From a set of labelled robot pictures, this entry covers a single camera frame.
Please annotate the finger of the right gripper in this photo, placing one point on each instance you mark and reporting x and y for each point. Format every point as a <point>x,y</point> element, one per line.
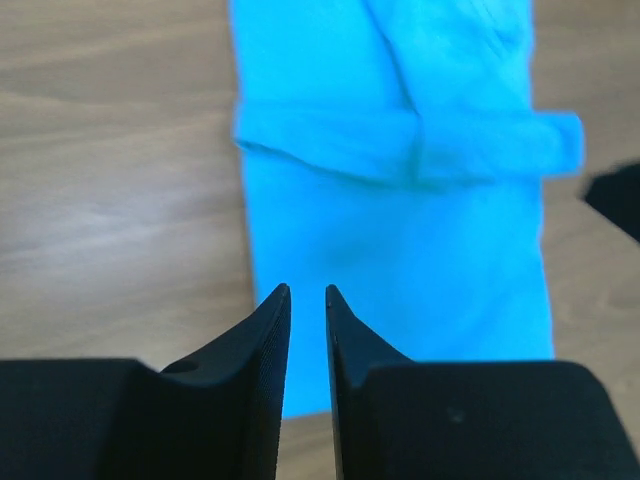
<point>614,194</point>

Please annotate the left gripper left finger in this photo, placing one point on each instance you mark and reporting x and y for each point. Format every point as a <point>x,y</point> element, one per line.
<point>213,414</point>

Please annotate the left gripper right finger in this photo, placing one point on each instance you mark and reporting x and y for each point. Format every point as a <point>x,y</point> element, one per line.
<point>395,418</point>

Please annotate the light blue t shirt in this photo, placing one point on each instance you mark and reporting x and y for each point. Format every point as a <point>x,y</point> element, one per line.
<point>392,149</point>

